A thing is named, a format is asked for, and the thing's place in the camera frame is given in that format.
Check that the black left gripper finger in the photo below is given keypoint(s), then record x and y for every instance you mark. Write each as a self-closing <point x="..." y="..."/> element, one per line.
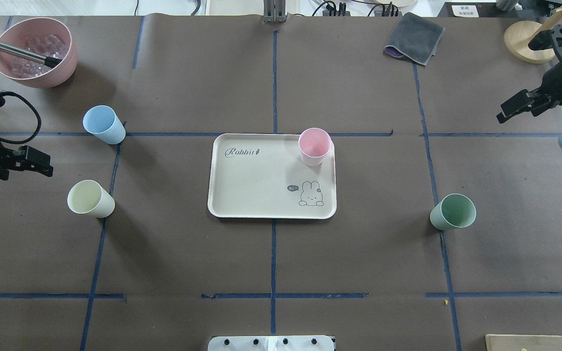
<point x="27" y="158"/>

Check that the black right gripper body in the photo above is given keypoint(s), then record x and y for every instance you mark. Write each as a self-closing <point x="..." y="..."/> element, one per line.
<point x="557" y="84"/>

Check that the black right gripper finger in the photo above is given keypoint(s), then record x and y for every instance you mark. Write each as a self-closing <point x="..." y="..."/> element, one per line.
<point x="522" y="102"/>

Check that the pink cup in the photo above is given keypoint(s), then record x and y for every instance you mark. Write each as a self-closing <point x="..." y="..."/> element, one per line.
<point x="314" y="144"/>

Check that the cream rabbit tray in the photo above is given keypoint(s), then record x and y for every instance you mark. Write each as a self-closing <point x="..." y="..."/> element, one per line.
<point x="262" y="176"/>

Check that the wooden mug tree stand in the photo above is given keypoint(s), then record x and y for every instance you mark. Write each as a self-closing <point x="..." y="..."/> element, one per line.
<point x="518" y="36"/>

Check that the cream yellow cup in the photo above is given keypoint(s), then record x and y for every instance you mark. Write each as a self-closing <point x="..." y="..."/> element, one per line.
<point x="89" y="198"/>

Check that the blue cup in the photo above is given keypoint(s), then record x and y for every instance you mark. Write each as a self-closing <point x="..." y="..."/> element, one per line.
<point x="103" y="123"/>

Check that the metal black-tipped tongs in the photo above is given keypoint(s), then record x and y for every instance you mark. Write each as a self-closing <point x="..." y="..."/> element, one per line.
<point x="28" y="55"/>

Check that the grey folded cloth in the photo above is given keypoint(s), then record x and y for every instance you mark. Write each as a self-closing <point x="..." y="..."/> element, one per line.
<point x="415" y="39"/>

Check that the pink bowl with ice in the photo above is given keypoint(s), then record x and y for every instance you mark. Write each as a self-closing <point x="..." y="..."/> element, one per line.
<point x="18" y="33"/>

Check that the green cup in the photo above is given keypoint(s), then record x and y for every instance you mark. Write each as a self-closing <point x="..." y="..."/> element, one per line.
<point x="454" y="211"/>

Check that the wooden cutting board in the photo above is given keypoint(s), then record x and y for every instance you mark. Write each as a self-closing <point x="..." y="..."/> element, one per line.
<point x="514" y="342"/>

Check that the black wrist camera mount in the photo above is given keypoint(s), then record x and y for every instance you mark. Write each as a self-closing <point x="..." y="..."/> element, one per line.
<point x="548" y="39"/>

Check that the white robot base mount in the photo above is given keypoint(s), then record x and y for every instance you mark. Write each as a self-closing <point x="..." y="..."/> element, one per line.
<point x="273" y="343"/>

